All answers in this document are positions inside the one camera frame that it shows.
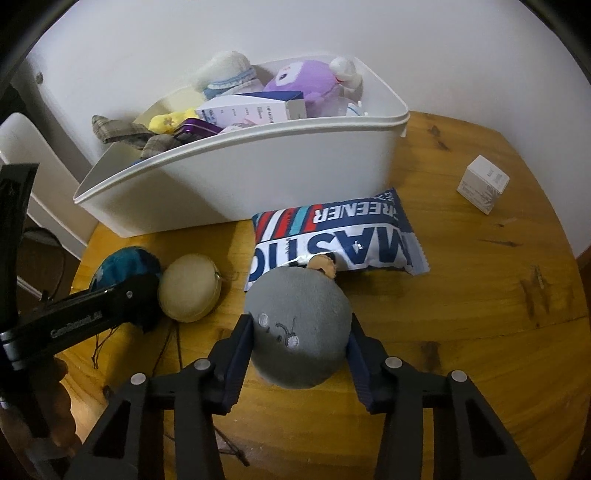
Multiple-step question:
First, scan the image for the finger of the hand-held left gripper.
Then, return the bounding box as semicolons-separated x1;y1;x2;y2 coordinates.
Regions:
104;274;163;335

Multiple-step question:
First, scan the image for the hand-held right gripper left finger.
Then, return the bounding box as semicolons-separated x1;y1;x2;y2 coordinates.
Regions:
65;314;254;480

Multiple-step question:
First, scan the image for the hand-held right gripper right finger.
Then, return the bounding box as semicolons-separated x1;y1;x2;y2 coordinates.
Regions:
346;313;536;480

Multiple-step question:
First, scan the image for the blue drawstring pouch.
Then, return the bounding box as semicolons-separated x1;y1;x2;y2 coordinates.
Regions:
90;247;163;333

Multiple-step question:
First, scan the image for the grey round plush toy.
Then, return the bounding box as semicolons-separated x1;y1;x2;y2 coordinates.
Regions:
243;255;352;388

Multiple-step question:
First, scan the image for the plaid fabric bow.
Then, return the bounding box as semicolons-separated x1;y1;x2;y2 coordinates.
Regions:
91;114;178;160

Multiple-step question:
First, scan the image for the yellow plush toy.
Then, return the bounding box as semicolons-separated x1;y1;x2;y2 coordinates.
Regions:
148;107;199;136

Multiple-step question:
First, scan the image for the small purple case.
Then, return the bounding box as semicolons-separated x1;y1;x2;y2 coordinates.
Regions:
173;117;220;139

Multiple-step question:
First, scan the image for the white plastic storage box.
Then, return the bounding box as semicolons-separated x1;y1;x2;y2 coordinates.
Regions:
73;55;411;238

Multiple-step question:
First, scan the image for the purple and white carton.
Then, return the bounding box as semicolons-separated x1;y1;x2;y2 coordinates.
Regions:
196;90;308;127

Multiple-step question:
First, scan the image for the white bear plush toy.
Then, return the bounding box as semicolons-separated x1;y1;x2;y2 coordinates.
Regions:
191;50;265;100

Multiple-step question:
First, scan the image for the purple plush toy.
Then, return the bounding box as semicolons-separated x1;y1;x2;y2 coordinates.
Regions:
263;55;363;118

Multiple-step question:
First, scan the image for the person's left hand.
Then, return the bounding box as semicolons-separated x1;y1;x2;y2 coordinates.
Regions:
39;360;77;448

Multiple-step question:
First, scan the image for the gold round case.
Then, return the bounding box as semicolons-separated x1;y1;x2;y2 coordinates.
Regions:
158;254;223;323

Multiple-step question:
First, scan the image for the white curved chair back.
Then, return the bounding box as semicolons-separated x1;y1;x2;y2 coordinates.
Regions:
0;112;100;259

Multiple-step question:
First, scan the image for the small white box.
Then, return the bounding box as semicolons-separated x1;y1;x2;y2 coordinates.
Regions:
456;154;511;215

